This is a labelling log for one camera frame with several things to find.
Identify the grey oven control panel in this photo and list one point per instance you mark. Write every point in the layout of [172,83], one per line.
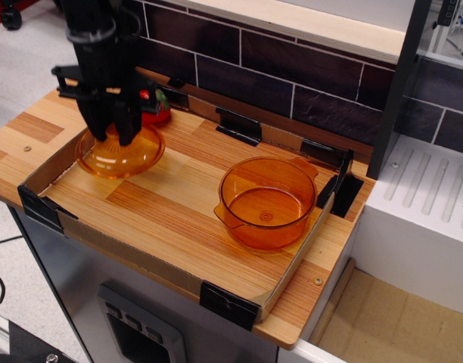
[140,335]

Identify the beige wooden shelf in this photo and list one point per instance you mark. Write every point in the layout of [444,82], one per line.
[332,31]

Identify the orange transparent pot lid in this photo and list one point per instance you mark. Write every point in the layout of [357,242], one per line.
[110,160]

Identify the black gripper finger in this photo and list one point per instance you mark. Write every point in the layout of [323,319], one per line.
[127,121]
[97,115]

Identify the red toy strawberry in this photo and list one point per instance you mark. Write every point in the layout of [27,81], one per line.
[159,111]

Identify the white toy sink drainboard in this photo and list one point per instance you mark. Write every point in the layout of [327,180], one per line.
[411,229]

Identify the orange transparent pot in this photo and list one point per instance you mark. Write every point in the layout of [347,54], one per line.
[265,202]

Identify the cardboard fence with black tape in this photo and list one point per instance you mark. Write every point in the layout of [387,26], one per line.
[161,223]

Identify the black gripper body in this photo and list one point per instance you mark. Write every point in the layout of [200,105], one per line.
[106,72]

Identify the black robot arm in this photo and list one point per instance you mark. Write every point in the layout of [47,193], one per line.
[101,19]

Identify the black caster wheel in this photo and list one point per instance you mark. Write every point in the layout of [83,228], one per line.
[11,19]

